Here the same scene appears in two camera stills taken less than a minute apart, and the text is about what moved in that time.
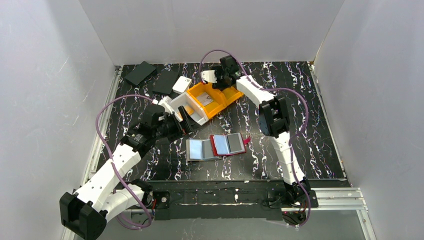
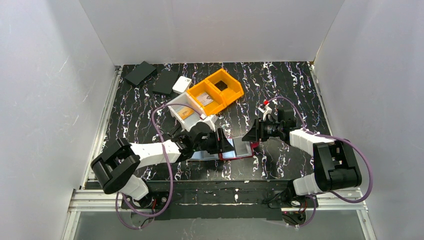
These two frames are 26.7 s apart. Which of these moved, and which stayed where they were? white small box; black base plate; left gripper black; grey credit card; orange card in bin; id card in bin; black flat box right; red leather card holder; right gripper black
Moved: left gripper black; red leather card holder; grey credit card; right gripper black
Stayed: white small box; black base plate; black flat box right; orange card in bin; id card in bin
